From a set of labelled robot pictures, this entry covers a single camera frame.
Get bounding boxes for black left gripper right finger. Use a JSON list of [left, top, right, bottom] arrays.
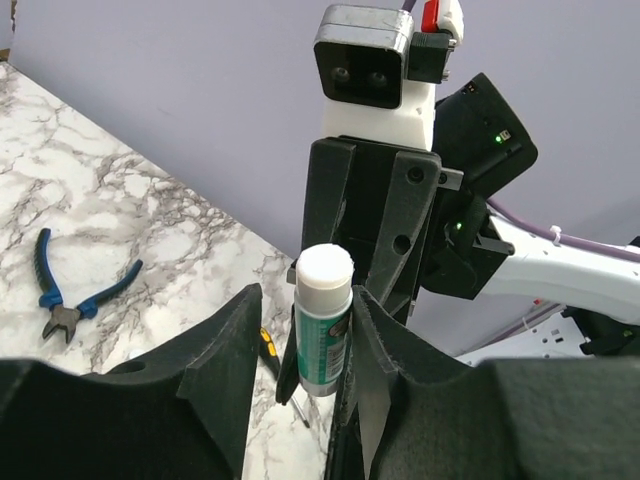
[[326, 287, 639, 479]]

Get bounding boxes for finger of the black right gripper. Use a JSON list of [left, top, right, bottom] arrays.
[[275, 137, 356, 405], [367, 151, 441, 315]]

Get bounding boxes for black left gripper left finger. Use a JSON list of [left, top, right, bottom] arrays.
[[1, 284, 262, 479]]

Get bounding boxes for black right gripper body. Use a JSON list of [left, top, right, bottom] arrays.
[[336, 139, 463, 320]]

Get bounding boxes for green white glue stick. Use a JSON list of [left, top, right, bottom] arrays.
[[294, 243, 354, 397]]

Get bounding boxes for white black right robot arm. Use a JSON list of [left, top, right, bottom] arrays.
[[302, 74, 639, 325]]

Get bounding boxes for yellow black screwdriver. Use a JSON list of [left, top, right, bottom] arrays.
[[257, 326, 311, 429]]

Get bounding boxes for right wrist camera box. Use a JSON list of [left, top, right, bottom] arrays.
[[313, 1, 464, 150]]

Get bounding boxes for blue handled cutting pliers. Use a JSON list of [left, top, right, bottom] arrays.
[[32, 227, 144, 344]]

